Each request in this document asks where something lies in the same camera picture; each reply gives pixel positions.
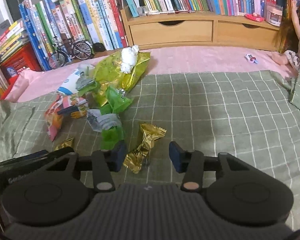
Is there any red plastic crate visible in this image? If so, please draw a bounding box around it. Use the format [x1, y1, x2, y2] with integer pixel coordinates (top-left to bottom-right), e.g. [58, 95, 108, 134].
[0, 42, 42, 80]

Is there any yellow green plastic bag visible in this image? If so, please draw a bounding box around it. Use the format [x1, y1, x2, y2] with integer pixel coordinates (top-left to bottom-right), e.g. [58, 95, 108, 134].
[94, 51, 151, 106]

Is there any green plastic wrapper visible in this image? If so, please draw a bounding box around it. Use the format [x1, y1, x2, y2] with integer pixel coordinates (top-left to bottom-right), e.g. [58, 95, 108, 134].
[97, 86, 133, 150]

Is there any white tissue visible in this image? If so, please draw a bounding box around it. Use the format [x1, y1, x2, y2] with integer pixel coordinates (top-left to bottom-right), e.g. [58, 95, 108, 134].
[120, 45, 139, 74]

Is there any small wrapped candy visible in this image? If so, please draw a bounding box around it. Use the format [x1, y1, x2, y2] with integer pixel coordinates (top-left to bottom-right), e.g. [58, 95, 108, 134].
[245, 54, 258, 64]

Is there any white blue snack bag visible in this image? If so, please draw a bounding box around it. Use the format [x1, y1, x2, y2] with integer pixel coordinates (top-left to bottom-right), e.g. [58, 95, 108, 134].
[57, 64, 95, 95]

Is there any small round jar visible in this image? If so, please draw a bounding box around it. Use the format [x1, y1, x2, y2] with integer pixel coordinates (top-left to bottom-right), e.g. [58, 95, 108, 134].
[266, 3, 283, 27]

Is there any gold candy wrapper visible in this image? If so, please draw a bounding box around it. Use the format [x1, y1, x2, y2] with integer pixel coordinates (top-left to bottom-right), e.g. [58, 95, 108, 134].
[55, 138, 74, 151]
[123, 122, 166, 174]

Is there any orange snack packet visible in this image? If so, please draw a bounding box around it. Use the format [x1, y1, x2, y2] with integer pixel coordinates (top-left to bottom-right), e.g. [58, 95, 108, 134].
[44, 94, 89, 141]

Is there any grey crumpled wrapper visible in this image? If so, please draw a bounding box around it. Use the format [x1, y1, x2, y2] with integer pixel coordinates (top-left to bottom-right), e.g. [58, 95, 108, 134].
[87, 109, 122, 132]

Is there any miniature bicycle model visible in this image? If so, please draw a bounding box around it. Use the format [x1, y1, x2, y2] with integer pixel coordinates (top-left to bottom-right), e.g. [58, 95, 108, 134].
[48, 36, 94, 69]

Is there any long-haired doll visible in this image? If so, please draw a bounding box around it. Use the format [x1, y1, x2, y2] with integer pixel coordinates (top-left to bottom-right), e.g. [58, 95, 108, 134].
[271, 0, 300, 71]

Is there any stack of flat books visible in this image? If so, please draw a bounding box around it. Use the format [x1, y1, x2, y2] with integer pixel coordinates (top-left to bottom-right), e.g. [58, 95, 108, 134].
[0, 19, 29, 63]

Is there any row of upright books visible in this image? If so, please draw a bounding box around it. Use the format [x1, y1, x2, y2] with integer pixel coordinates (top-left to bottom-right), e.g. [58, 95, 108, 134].
[19, 0, 300, 70]

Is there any wooden drawer shelf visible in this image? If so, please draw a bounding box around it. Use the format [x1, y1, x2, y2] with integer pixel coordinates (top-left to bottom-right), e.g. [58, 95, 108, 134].
[121, 7, 280, 51]

